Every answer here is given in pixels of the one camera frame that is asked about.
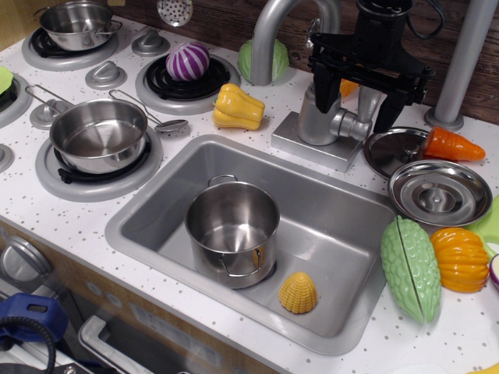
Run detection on steel toy ladle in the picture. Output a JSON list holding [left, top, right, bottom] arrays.
[[108, 89, 189, 133]]

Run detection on oven door handle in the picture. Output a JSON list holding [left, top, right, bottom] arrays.
[[78, 316, 137, 373]]

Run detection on grey oven knob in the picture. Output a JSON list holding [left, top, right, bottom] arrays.
[[1, 235, 52, 283]]

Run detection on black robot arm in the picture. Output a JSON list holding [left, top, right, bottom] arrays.
[[309, 1, 435, 133]]

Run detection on black cable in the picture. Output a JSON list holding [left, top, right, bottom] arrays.
[[405, 0, 446, 41]]

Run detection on green toy bitter gourd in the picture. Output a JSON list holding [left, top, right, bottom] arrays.
[[380, 216, 441, 323]]

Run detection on orange toy carrot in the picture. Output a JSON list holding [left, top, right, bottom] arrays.
[[423, 126, 486, 161]]

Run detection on steel pan back burner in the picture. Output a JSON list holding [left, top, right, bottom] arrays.
[[34, 1, 122, 51]]

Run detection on orange toy behind faucet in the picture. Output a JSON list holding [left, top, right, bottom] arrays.
[[340, 79, 359, 98]]

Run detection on front left stove burner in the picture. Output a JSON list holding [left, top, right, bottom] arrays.
[[35, 129, 163, 203]]

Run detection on steel lid with knob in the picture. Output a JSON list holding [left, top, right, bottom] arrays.
[[363, 127, 429, 179]]

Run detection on green toy cabbage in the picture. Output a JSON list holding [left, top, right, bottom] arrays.
[[237, 39, 289, 83]]

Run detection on grey stove knob back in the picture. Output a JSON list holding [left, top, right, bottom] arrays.
[[132, 30, 170, 57]]

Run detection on light green toy plate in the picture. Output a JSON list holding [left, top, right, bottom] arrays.
[[465, 196, 499, 260]]

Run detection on back left stove burner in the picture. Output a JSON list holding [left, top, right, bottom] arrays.
[[22, 27, 119, 72]]

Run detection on grey stove knob far left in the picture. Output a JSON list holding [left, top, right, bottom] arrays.
[[0, 144, 15, 173]]

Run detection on purple toy at right edge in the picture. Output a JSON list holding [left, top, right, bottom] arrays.
[[489, 254, 499, 291]]

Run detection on steel pot in sink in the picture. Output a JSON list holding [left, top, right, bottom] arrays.
[[184, 175, 280, 289]]

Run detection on steel slotted spoon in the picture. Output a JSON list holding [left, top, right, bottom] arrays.
[[157, 0, 193, 27]]

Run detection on far left stove burner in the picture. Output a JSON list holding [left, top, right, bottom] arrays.
[[1, 73, 32, 128]]

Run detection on blue clamp device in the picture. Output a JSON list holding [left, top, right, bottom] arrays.
[[1, 293, 69, 351]]

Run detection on yellow toy corn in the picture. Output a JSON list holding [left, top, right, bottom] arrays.
[[278, 272, 318, 314]]

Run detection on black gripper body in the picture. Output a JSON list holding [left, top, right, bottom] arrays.
[[309, 1, 435, 104]]

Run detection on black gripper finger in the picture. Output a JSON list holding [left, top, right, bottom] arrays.
[[313, 62, 342, 114], [373, 88, 407, 133]]

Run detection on purple striped toy onion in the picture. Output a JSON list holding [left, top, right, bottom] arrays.
[[165, 42, 211, 82]]

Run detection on steel lid upside down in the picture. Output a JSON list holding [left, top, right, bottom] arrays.
[[388, 160, 493, 227]]

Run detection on stove burner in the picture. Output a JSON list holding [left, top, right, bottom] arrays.
[[35, 129, 163, 203], [1, 73, 32, 128], [22, 27, 119, 72], [135, 55, 240, 115]]

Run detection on yellow toy bell pepper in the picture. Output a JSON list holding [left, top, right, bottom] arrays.
[[212, 83, 265, 130]]

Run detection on steel saucepan on burner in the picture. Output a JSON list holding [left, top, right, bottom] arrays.
[[44, 98, 148, 175]]

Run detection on grey toy faucet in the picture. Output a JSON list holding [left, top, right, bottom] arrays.
[[251, 0, 385, 174]]

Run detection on orange toy pumpkin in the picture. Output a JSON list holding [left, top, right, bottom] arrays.
[[430, 228, 489, 293]]

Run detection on back right stove burner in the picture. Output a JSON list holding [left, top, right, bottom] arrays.
[[135, 55, 240, 115]]

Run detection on green toy at left edge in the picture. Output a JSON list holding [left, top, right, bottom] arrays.
[[0, 66, 16, 99]]

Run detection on grey stove knob middle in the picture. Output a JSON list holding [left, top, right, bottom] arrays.
[[85, 61, 127, 90]]

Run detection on grey faucet lever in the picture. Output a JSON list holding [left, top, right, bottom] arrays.
[[331, 86, 382, 142]]

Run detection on grey vertical pole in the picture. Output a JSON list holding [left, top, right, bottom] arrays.
[[424, 0, 498, 132]]

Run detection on grey stove knob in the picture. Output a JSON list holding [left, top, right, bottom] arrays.
[[30, 99, 71, 130], [85, 61, 127, 90], [0, 144, 15, 173], [132, 30, 170, 57]]

